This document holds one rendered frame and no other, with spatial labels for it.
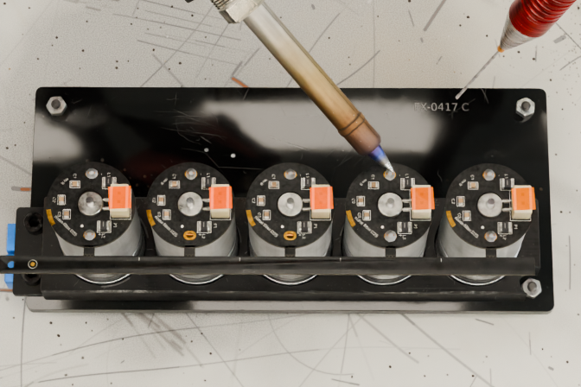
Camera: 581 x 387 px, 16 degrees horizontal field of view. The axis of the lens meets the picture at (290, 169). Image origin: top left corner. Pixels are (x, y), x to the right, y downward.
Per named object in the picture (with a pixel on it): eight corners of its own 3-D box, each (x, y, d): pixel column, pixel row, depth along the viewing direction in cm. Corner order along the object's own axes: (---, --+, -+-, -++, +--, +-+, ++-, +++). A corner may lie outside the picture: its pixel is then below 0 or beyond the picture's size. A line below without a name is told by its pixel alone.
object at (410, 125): (29, 318, 62) (25, 308, 60) (40, 98, 64) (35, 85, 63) (550, 320, 62) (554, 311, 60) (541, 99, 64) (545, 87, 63)
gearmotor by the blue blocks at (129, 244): (67, 212, 61) (47, 161, 56) (147, 213, 61) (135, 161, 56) (64, 290, 61) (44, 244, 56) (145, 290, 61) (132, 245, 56)
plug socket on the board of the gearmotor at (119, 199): (103, 190, 56) (100, 183, 56) (133, 190, 56) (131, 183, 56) (102, 218, 56) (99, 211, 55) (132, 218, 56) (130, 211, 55)
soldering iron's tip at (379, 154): (395, 165, 57) (373, 139, 57) (401, 166, 56) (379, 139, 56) (383, 177, 57) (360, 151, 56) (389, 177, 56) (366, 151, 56)
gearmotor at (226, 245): (158, 213, 61) (147, 161, 56) (239, 213, 61) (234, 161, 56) (156, 290, 61) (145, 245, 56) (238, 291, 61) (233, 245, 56)
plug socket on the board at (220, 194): (202, 191, 56) (201, 183, 56) (233, 191, 56) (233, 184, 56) (202, 218, 56) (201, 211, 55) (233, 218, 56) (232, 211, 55)
